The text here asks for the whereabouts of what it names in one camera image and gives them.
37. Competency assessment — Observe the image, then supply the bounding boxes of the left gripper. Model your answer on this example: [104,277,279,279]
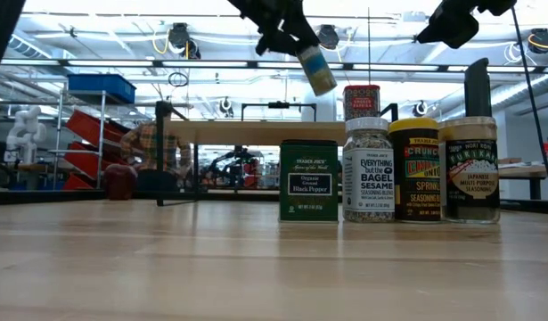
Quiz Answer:
[226,0,322,57]

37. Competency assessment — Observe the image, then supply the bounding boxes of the black-lid green-label spice jar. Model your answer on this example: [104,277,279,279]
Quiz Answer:
[295,44,339,98]

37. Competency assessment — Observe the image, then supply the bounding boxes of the red-lid smoked paprika tin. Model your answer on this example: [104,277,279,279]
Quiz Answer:
[342,84,381,121]

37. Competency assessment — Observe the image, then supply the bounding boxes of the green black pepper tin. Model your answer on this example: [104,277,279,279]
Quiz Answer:
[278,138,340,223]

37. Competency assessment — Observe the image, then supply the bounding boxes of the tan-lid furikake jar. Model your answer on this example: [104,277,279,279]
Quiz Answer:
[438,115,502,225]

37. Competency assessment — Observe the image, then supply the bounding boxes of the yellow-lid chili onion jar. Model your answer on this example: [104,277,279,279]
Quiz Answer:
[388,116,443,223]

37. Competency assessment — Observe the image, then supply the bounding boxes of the white-lid bagel sesame jar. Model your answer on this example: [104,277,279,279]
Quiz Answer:
[342,116,396,223]

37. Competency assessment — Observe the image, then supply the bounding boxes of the wooden shelf riser black legs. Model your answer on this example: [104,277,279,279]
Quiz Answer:
[154,100,400,209]

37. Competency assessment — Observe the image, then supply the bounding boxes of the thin black diagonal rod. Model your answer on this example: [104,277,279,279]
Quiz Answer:
[508,0,548,201]

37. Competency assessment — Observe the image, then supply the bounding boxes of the wooden background table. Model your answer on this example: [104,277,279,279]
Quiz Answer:
[498,158,548,200]

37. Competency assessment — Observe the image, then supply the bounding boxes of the person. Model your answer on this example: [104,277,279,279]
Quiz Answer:
[119,120,193,179]

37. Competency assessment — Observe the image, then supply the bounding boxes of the blue storage bin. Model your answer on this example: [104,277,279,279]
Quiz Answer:
[67,73,137,104]

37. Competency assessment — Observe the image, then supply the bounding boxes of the metal shelving rack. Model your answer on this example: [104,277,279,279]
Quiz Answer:
[48,88,154,191]

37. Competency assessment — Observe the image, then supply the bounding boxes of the red storage bin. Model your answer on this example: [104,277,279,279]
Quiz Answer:
[61,172,99,192]
[62,141,123,180]
[66,109,132,148]

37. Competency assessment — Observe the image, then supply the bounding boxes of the dark red cup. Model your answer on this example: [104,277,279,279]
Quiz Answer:
[102,162,139,202]

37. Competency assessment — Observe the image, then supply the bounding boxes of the white robot figure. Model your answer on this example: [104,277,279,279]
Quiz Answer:
[4,105,47,165]

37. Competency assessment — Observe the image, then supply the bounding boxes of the black background gantry frame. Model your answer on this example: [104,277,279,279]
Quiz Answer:
[241,100,318,122]

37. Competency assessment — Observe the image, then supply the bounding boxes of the hanging black cable loop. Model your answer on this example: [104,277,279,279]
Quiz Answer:
[168,70,190,88]

